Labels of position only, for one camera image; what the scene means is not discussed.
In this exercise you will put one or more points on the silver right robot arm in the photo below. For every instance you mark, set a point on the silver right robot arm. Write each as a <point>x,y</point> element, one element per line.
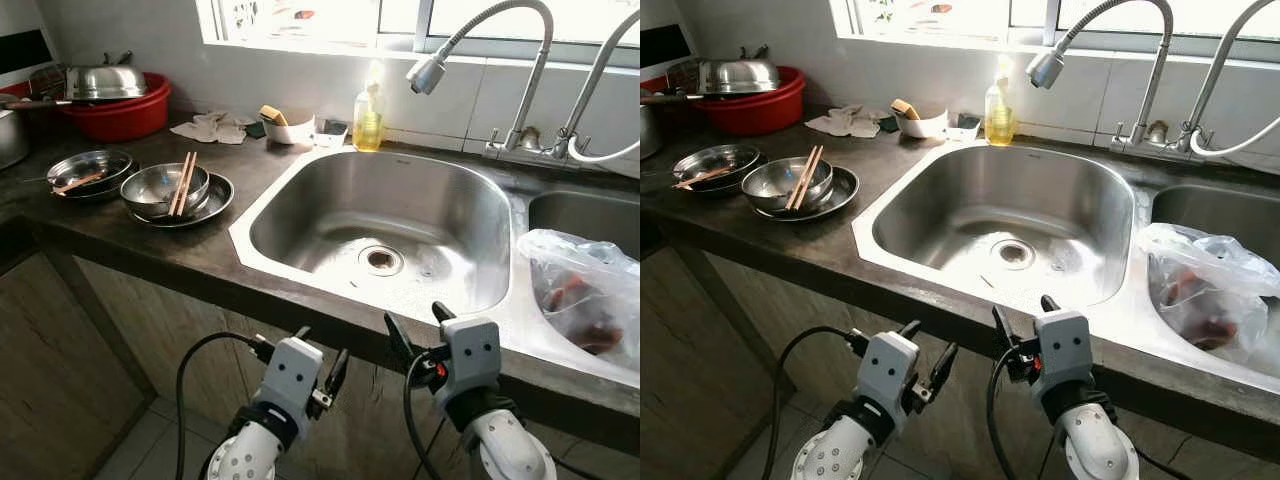
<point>510,450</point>
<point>1095,445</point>

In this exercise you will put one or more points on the kitchen counter cabinet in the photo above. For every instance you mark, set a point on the kitchen counter cabinet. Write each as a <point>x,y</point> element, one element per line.
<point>700,380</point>
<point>60,380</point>

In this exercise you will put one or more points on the stainless steel double sink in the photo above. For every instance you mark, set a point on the stainless steel double sink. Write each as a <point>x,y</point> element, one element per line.
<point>1010,200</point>
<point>400,210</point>

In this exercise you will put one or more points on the clear plastic bag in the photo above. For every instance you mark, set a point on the clear plastic bag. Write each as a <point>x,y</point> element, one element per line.
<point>580,290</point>
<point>1210,290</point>

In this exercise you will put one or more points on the yellow dish soap bottle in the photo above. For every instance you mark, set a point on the yellow dish soap bottle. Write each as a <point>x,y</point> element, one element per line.
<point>1000,120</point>
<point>368,125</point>

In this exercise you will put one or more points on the small white soap dish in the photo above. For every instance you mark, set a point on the small white soap dish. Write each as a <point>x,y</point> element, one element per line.
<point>964,128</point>
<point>332,135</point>

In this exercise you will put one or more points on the white ceramic bowl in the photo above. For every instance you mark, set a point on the white ceramic bowl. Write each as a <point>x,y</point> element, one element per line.
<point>925,125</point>
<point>295,132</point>

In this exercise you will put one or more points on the steel bowl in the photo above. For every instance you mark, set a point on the steel bowl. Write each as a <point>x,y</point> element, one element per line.
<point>770,183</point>
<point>145,190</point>

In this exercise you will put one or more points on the green scouring pad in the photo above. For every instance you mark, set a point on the green scouring pad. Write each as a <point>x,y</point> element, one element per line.
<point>255,130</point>
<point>887,124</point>

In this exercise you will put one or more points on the white dish cloth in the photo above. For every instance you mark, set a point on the white dish cloth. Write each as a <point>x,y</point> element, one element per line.
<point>845,122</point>
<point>210,128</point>

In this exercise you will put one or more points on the brown sponge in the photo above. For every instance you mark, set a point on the brown sponge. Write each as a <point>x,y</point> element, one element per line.
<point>904,108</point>
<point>272,115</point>

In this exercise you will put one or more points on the gooseneck faucet with spray head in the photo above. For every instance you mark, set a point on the gooseneck faucet with spray head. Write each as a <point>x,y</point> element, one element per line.
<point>1046,68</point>
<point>427,74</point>

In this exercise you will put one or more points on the pale spoon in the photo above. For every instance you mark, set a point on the pale spoon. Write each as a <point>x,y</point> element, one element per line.
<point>705,178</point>
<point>80,182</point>

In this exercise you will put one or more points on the domed steel lid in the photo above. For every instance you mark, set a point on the domed steel lid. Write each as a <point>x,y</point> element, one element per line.
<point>105,82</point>
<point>738,76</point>

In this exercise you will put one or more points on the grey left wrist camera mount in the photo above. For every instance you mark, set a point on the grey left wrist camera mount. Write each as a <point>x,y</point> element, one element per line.
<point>885,370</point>
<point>290,375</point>

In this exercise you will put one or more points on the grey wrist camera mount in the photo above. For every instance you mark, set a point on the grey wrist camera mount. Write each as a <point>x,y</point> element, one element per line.
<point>290,375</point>
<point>1062,350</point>
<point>470,355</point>
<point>885,370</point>

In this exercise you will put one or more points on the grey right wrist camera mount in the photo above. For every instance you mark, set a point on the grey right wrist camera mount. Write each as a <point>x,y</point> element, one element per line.
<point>470,355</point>
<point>1062,350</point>

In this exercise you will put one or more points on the white window frame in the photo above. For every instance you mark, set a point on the white window frame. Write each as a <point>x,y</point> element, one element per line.
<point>423,25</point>
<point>1052,15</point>

